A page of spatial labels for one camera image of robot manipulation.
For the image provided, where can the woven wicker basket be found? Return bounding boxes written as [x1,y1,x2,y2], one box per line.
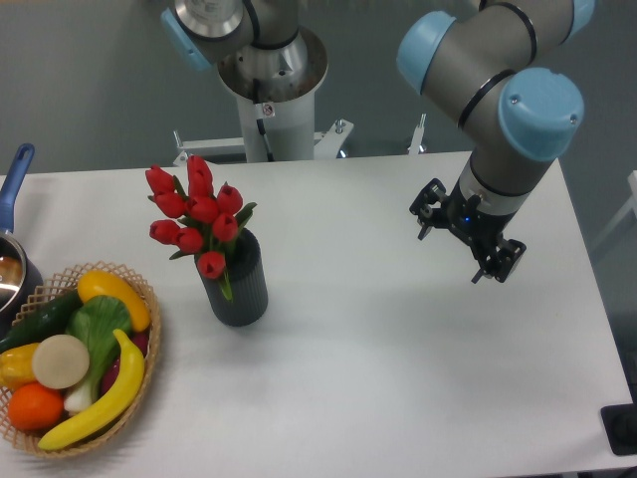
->
[1,261,161,459]

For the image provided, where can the orange fruit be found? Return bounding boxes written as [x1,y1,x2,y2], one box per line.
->
[8,382,64,431]

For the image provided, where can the purple eggplant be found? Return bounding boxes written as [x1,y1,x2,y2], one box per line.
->
[100,332,149,396]

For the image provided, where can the beige round disc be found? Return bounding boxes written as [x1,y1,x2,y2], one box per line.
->
[32,335,90,389]

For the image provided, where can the green cucumber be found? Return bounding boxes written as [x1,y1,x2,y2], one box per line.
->
[1,290,83,353]

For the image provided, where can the white frame at right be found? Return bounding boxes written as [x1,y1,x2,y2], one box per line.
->
[591,170,636,254]

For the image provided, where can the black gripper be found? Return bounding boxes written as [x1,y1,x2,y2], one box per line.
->
[409,178,527,284]

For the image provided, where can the yellow bell pepper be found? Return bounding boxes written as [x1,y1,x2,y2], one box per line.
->
[0,343,40,390]

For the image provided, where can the blue handled saucepan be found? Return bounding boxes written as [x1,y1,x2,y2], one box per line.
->
[1,143,43,338]

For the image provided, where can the dark grey ribbed vase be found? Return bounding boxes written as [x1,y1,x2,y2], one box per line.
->
[199,229,269,328]

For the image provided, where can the black device at edge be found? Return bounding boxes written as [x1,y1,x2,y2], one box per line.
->
[600,403,636,456]

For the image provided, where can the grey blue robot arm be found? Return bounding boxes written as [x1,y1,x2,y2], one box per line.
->
[160,1,595,282]

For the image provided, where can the green bok choy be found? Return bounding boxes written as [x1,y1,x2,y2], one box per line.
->
[64,295,131,415]

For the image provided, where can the red tulip bouquet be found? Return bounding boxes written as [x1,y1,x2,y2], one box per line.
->
[144,155,257,302]

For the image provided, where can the yellow banana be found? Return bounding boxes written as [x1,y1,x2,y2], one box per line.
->
[38,329,145,451]

